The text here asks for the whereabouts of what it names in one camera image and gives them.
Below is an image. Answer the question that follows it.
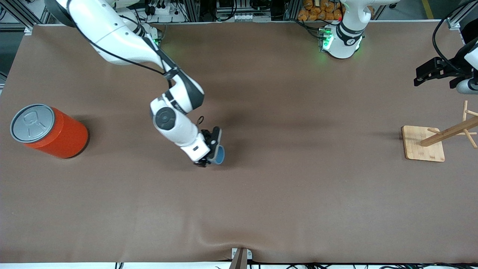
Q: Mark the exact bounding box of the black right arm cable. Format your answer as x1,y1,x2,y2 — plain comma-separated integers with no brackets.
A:
73,21,205,127

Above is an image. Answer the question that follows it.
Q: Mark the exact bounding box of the light blue cup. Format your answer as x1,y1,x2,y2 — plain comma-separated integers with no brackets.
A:
213,145,226,165

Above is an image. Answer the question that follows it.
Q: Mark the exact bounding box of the brown table cover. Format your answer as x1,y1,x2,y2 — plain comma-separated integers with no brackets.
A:
0,21,478,264

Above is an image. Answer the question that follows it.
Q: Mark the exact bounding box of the orange can-shaped container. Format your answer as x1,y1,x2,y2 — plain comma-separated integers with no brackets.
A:
10,103,89,159

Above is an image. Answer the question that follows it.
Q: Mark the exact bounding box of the brown post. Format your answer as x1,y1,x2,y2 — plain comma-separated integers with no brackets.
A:
229,248,248,269

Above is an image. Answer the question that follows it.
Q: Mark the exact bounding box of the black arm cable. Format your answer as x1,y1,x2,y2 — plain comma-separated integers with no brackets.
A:
432,0,478,71
73,21,205,127

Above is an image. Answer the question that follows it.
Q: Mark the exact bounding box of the bag of orange snacks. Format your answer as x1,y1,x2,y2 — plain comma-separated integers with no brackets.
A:
298,0,343,22

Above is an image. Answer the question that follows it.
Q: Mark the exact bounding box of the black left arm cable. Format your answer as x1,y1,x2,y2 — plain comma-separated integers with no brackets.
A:
432,0,478,71

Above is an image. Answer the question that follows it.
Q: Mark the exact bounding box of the white power strip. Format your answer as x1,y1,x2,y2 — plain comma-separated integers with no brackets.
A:
149,3,171,15

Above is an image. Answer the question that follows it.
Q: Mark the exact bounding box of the wooden mug tree stand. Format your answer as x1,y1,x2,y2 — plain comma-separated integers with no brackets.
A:
402,100,478,163

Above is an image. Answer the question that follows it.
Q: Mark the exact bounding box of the metal table edge bracket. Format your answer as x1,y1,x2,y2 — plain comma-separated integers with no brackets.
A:
232,247,253,260

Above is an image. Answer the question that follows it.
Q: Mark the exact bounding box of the aluminium profile beam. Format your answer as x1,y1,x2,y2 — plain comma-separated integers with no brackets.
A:
0,0,51,30
446,0,478,30

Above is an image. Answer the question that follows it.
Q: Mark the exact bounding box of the white terminal block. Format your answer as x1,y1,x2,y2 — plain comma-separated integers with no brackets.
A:
231,13,272,22

